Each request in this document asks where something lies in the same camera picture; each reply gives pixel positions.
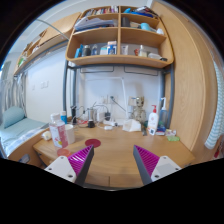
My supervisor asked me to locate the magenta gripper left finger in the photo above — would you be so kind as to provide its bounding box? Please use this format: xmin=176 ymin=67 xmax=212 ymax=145
xmin=46 ymin=145 xmax=94 ymax=186

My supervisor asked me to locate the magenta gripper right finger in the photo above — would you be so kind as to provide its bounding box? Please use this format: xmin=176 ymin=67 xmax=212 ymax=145
xmin=133 ymin=145 xmax=180 ymax=185

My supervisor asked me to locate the pink round coaster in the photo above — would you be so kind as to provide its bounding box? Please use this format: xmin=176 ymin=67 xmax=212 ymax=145
xmin=57 ymin=149 xmax=71 ymax=157

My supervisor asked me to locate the dark red round coaster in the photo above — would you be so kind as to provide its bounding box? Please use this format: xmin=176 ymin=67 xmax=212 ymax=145
xmin=85 ymin=139 xmax=101 ymax=148

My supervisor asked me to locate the green small object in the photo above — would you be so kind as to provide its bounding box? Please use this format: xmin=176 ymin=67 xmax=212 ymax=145
xmin=167 ymin=136 xmax=180 ymax=141

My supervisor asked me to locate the white mug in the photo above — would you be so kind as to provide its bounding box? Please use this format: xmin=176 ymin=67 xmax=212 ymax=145
xmin=65 ymin=124 xmax=75 ymax=144

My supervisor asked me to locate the clear bottle pink label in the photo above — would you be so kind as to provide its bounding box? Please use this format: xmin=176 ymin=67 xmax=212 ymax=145
xmin=49 ymin=113 xmax=68 ymax=149

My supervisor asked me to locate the white tape roll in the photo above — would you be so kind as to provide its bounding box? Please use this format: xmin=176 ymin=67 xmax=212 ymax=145
xmin=42 ymin=131 xmax=51 ymax=141

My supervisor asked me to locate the black round object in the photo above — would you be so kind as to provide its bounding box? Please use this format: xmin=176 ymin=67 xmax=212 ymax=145
xmin=88 ymin=120 xmax=95 ymax=128

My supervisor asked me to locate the white red pump bottle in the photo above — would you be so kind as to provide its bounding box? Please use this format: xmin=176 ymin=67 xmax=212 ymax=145
xmin=148 ymin=106 xmax=158 ymax=135

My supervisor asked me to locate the clear pump bottle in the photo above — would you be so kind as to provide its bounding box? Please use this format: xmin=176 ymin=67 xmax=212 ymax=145
xmin=159 ymin=97 xmax=168 ymax=128

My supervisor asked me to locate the groot figurine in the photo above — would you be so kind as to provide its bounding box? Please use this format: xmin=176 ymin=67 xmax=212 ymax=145
xmin=132 ymin=97 xmax=146 ymax=123

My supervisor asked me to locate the white power strip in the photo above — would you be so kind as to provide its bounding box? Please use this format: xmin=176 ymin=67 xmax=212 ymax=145
xmin=103 ymin=120 xmax=118 ymax=127

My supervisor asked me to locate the steel cup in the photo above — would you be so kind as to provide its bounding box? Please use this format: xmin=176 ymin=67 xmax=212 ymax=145
xmin=87 ymin=108 xmax=94 ymax=121

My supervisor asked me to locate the bed with green bedding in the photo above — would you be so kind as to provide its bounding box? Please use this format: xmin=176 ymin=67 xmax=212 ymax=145
xmin=0 ymin=116 xmax=48 ymax=156

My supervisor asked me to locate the green pillow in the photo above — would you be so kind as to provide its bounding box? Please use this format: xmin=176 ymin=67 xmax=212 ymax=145
xmin=3 ymin=106 xmax=25 ymax=128

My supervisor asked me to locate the blue bottle on shelf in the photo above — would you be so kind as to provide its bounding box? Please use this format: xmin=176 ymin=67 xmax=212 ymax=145
xmin=74 ymin=44 xmax=83 ymax=58

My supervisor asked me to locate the dark jar on shelf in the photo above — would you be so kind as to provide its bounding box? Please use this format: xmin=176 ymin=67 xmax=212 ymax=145
xmin=82 ymin=45 xmax=91 ymax=57

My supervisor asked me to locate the wooden wardrobe side panel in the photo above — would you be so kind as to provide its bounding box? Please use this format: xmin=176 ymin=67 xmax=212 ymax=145
xmin=152 ymin=0 xmax=217 ymax=153

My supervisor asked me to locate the white blue box on shelf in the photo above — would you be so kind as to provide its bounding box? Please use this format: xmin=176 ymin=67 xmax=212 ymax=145
xmin=107 ymin=41 xmax=117 ymax=55

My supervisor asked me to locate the teal cup on shelf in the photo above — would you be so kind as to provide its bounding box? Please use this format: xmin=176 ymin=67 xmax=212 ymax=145
xmin=140 ymin=23 xmax=151 ymax=31

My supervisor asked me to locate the stack of papers on shelf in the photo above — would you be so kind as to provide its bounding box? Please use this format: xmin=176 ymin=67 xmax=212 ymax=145
xmin=74 ymin=17 xmax=116 ymax=31

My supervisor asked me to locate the wooden wall shelf unit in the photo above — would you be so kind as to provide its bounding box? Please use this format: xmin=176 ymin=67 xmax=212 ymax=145
xmin=66 ymin=6 xmax=174 ymax=69

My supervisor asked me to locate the upper wooden bunk rail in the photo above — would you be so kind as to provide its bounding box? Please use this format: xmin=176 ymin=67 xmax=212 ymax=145
xmin=14 ymin=12 xmax=81 ymax=75

